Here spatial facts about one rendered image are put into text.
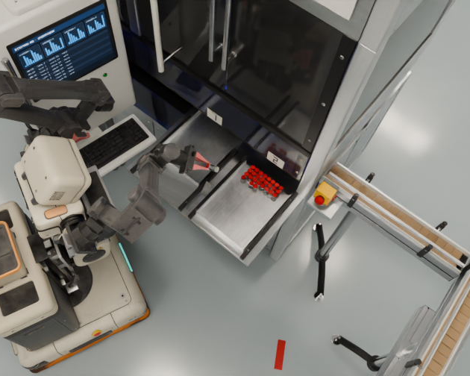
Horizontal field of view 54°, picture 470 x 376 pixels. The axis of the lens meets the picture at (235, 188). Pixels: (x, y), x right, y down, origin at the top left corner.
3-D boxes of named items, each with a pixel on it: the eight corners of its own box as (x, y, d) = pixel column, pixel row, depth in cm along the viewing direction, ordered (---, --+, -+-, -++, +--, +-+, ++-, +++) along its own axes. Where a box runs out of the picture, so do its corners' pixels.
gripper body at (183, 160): (195, 145, 164) (176, 139, 161) (189, 173, 163) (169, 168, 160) (189, 148, 170) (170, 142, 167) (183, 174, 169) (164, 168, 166)
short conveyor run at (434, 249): (315, 190, 212) (323, 174, 198) (333, 168, 219) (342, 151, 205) (447, 284, 196) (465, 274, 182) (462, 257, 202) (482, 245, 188)
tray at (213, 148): (204, 109, 224) (204, 104, 221) (245, 139, 218) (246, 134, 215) (155, 154, 211) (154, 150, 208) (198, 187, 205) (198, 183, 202)
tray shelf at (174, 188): (195, 106, 227) (195, 104, 226) (312, 189, 211) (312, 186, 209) (126, 170, 208) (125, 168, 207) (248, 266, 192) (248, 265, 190)
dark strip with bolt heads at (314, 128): (292, 172, 198) (343, 33, 127) (300, 178, 197) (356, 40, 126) (290, 174, 197) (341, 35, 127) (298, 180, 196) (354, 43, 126)
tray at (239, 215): (245, 163, 212) (245, 160, 209) (290, 197, 206) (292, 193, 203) (195, 214, 199) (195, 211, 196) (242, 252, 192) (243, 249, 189)
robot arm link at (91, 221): (82, 226, 154) (95, 236, 156) (102, 208, 151) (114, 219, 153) (90, 212, 162) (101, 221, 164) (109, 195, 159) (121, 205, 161)
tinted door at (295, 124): (226, 92, 188) (236, -35, 136) (312, 151, 178) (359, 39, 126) (225, 93, 188) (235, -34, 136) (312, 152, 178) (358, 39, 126)
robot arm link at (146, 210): (107, 226, 118) (136, 251, 121) (142, 186, 121) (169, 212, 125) (84, 212, 158) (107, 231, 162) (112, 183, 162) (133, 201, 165)
